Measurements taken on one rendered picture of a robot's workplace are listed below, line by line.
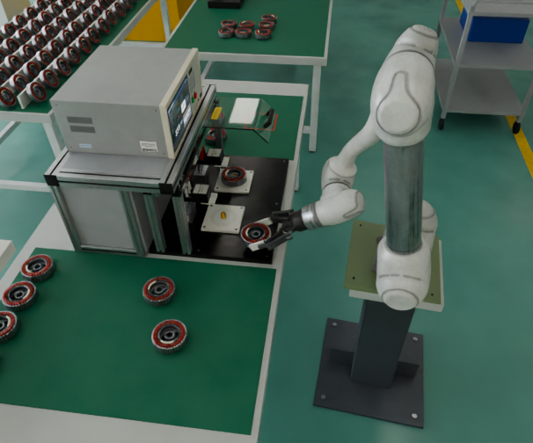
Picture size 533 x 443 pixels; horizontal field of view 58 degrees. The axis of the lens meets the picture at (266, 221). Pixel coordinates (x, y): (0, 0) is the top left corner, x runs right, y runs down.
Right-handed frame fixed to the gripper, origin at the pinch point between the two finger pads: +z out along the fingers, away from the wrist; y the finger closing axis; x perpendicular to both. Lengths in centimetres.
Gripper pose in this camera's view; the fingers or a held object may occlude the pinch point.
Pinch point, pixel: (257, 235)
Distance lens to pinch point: 178.3
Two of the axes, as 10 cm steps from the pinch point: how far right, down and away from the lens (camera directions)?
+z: -8.5, 3.0, 4.3
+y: -1.3, 6.8, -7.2
